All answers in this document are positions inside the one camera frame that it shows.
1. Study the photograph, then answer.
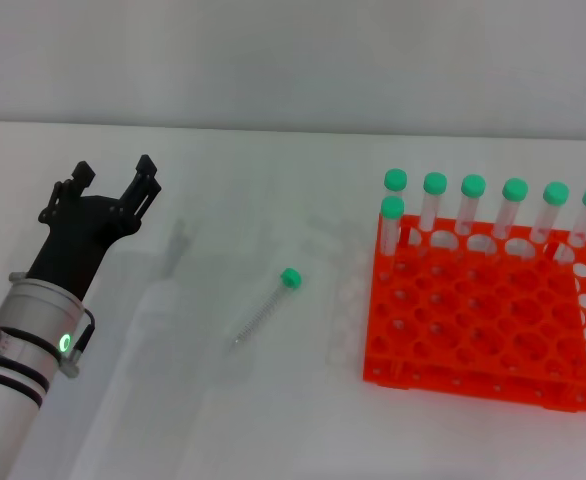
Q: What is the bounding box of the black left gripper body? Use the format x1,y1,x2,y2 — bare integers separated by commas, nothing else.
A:
25,193,143,304

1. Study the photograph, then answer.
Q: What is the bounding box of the orange test tube rack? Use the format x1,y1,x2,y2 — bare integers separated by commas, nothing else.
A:
361,213,586,414

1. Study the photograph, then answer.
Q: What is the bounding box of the grey wrist connector cable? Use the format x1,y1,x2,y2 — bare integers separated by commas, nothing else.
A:
61,308,97,379

